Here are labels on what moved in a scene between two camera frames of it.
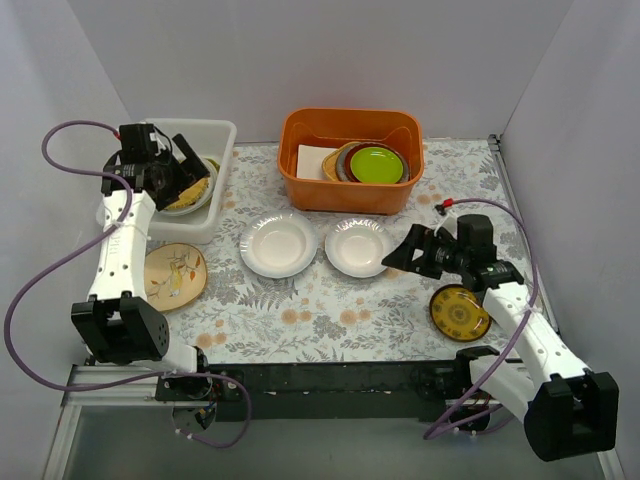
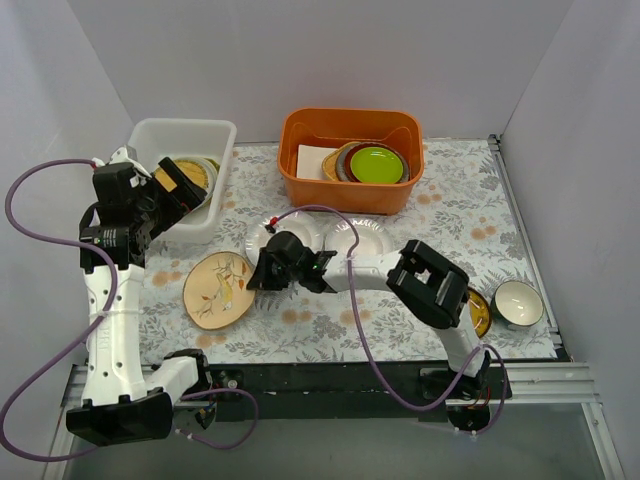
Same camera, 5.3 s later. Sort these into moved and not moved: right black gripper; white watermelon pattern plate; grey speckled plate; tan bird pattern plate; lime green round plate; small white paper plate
Moved: tan bird pattern plate; right black gripper
Not moved: white watermelon pattern plate; grey speckled plate; lime green round plate; small white paper plate
